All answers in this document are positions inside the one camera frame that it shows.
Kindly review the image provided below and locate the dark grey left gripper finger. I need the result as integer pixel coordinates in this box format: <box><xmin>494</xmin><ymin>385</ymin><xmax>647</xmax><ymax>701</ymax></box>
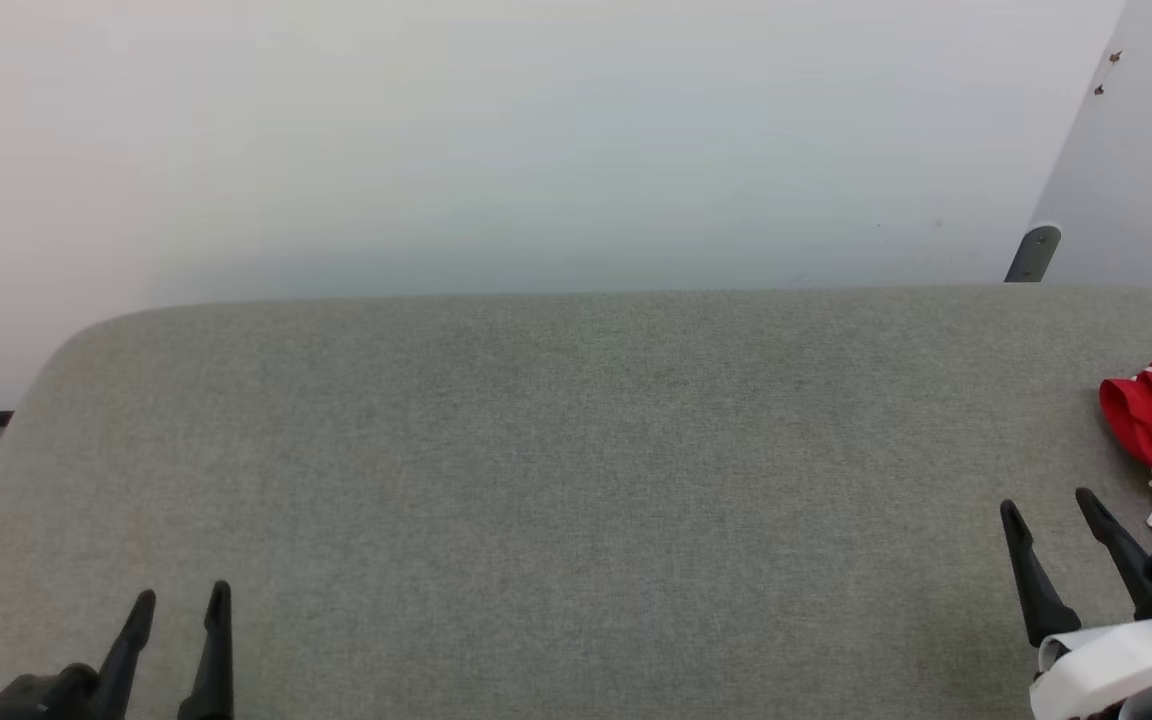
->
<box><xmin>96</xmin><ymin>590</ymin><xmax>157</xmax><ymax>720</ymax></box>
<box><xmin>178</xmin><ymin>581</ymin><xmax>234</xmax><ymax>720</ymax></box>

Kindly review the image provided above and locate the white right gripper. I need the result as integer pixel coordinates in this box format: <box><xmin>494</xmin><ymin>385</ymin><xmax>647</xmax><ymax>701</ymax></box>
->
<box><xmin>1000</xmin><ymin>488</ymin><xmax>1152</xmax><ymax>720</ymax></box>

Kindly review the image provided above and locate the dark grey metal bracket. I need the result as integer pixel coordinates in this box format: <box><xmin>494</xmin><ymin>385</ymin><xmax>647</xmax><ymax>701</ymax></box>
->
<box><xmin>1004</xmin><ymin>225</ymin><xmax>1062</xmax><ymax>284</ymax></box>

